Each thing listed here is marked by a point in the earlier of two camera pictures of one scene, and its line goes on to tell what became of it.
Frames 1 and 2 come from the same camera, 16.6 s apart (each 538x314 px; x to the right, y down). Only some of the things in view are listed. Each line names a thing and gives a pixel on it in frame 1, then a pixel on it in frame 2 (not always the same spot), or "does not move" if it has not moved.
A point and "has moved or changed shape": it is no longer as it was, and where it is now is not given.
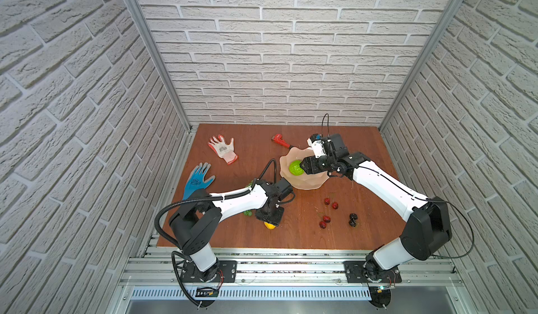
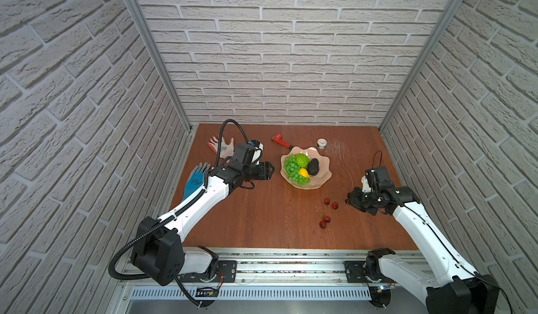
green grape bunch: [249, 212] -> [291, 168]
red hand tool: [278, 138] does not move
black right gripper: [311, 163] -> [353, 198]
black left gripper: [265, 216] -> [267, 169]
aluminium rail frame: [295, 280] does not move
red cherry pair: [326, 219] does not move
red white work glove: [225, 151] does not move
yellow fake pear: [269, 226] has moved or changed shape
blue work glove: [197, 179] does not move
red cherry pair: [335, 205] does not move
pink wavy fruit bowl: [302, 181] does not move
